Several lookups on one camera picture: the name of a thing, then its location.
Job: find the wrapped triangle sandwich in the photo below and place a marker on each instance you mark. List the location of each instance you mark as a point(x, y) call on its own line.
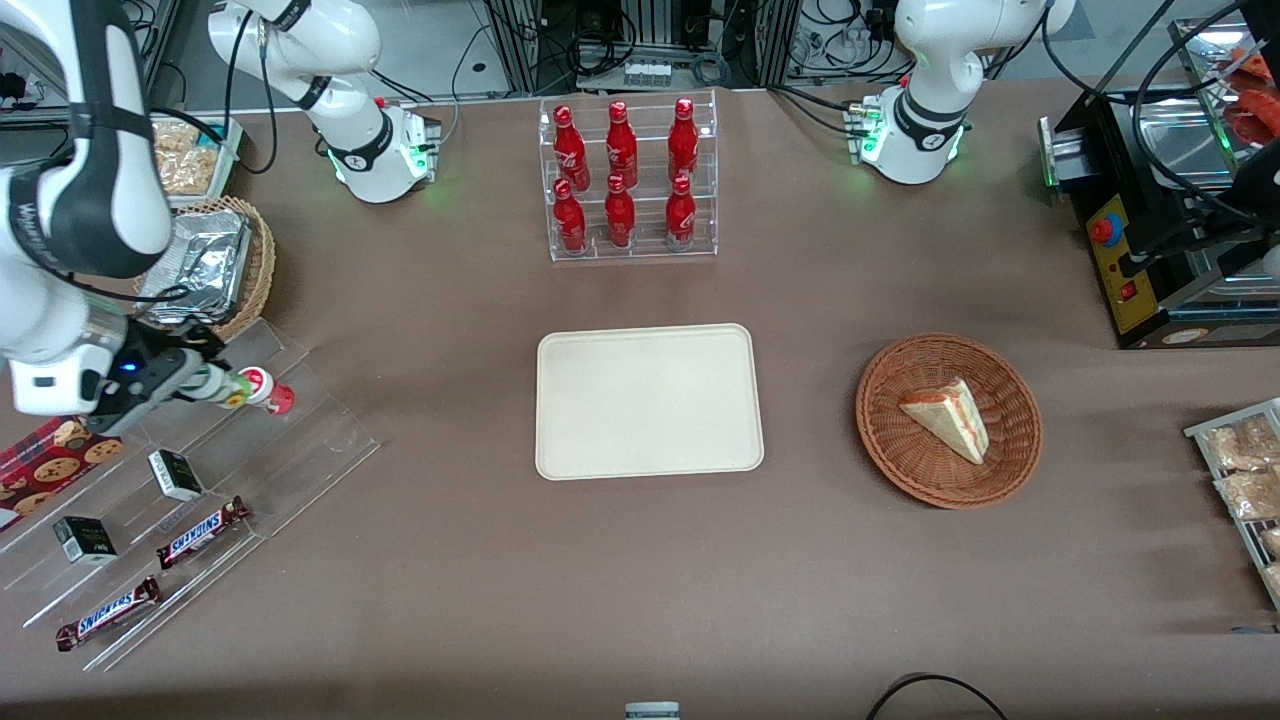
point(950, 418)

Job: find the small clear cracker pack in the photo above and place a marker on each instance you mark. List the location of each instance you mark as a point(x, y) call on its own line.
point(175, 136)

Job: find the brown wicker sandwich basket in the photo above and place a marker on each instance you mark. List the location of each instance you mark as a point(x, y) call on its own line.
point(900, 450)

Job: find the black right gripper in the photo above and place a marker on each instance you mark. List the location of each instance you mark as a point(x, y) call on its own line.
point(152, 376)

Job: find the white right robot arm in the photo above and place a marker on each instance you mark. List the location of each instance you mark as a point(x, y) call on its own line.
point(350, 40)

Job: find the red cookie box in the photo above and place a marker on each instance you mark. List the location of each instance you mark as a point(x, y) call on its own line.
point(45, 470)

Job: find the clear nut snack pack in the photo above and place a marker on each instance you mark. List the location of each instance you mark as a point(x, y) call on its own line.
point(1240, 445)
point(1250, 495)

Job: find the red cola bottle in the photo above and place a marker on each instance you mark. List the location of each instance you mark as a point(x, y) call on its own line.
point(621, 150)
point(620, 218)
point(683, 145)
point(680, 218)
point(570, 150)
point(570, 222)

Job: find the brown snickers bar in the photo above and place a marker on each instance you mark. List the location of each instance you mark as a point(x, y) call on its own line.
point(108, 613)
point(200, 533)

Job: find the cream plastic tray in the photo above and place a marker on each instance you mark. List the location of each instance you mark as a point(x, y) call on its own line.
point(648, 402)

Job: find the small black box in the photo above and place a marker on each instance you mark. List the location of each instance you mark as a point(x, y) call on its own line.
point(85, 540)
point(176, 475)

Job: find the red emergency stop button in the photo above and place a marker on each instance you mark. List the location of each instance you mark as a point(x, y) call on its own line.
point(1105, 230)

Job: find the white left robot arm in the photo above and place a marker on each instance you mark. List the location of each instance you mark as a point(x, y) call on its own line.
point(930, 40)

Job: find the white snack bin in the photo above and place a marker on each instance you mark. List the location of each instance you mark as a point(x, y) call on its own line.
point(232, 160)

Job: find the metal snack tray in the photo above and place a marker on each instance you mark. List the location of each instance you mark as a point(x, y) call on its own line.
point(1240, 540)

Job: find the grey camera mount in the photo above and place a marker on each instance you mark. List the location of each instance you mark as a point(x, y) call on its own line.
point(652, 711)

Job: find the clear acrylic bottle rack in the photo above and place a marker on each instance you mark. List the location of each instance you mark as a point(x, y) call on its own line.
point(640, 250)

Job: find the large clear cracker pack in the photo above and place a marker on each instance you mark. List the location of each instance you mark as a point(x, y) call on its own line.
point(185, 172)

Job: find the clear acrylic stepped stand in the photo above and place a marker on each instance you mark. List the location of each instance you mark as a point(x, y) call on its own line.
point(300, 440)

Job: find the grey power strip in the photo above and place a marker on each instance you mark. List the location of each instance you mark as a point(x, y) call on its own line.
point(647, 72)

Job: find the silver foil packet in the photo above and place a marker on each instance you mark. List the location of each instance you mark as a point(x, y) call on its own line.
point(205, 255)

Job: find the tan wicker basket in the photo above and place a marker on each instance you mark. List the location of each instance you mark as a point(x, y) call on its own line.
point(262, 260)

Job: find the black machine with yellow panel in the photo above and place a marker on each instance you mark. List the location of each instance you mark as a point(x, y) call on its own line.
point(1130, 280)

